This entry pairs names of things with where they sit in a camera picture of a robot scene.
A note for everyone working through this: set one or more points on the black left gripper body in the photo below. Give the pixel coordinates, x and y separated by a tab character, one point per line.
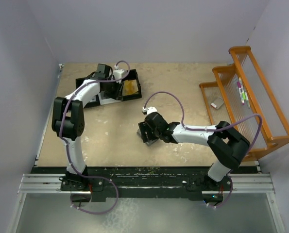
112	89

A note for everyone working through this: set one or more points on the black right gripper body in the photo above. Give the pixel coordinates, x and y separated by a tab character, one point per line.
158	133

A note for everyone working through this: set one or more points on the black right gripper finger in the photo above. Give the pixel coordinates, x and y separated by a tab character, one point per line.
151	137
143	128

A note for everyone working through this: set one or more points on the grey card holder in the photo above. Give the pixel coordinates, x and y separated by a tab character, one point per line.
148	141

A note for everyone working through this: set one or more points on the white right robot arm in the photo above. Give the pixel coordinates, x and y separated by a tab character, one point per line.
228	145

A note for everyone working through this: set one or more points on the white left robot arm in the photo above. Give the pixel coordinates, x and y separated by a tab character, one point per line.
68	119

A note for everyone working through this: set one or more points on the gold cards stack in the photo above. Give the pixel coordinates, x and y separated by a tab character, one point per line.
130	88

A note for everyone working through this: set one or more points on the black bin with gold cards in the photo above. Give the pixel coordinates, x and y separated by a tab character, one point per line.
133	75

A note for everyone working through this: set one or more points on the orange wooden rack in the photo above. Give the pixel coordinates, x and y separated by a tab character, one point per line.
268	134

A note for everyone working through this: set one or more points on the pink marker pen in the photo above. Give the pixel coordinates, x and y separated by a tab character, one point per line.
240	88

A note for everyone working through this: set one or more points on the green marker pen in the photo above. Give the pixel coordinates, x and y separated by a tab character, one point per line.
244	99

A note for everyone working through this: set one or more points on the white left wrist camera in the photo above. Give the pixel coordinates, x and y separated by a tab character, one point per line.
119	75

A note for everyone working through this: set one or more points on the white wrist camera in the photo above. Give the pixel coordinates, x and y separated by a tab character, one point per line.
148	110
119	75

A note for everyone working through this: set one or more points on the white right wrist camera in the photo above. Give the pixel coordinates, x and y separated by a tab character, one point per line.
148	110

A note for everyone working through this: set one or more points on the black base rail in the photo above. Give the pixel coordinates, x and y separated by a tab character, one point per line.
150	183

